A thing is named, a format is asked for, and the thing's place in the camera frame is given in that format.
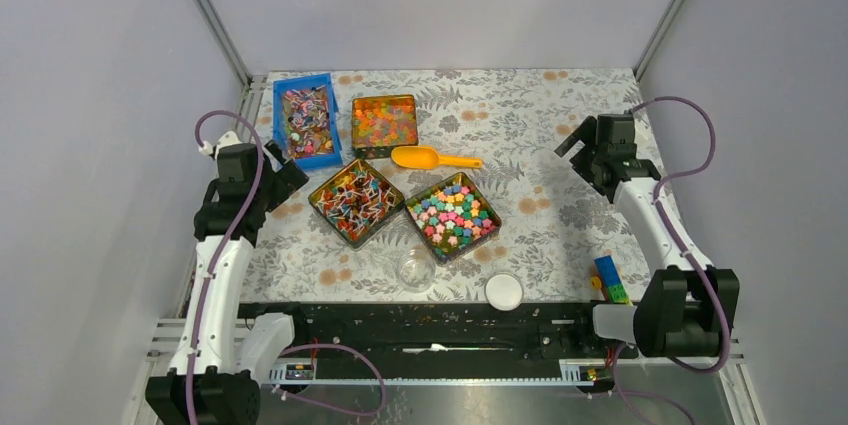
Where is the orange plastic scoop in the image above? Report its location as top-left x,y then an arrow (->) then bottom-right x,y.
390,146 -> 483,170

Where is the clear plastic jar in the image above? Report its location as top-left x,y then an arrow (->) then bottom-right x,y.
395,246 -> 436,293

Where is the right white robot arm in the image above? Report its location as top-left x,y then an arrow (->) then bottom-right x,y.
555,114 -> 740,366

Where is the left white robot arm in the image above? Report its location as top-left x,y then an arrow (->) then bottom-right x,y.
145,132 -> 311,424

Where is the tin of star candies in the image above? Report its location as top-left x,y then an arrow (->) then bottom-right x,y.
405,172 -> 503,264

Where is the blue plastic candy bin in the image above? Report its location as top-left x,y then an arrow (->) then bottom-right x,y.
272,73 -> 343,171

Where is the tin of lollipops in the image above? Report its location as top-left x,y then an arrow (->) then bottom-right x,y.
308,159 -> 405,250

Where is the colourful toy block stack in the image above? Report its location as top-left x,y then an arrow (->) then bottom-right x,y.
590,255 -> 631,305

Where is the tin of orange gummies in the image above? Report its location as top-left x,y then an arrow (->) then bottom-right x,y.
351,94 -> 419,159

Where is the floral table mat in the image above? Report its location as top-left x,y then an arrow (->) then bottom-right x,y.
241,68 -> 650,302

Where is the white jar lid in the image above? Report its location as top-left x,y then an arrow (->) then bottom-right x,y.
484,273 -> 524,311

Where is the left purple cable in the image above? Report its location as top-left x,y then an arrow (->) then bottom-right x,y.
184,110 -> 388,425

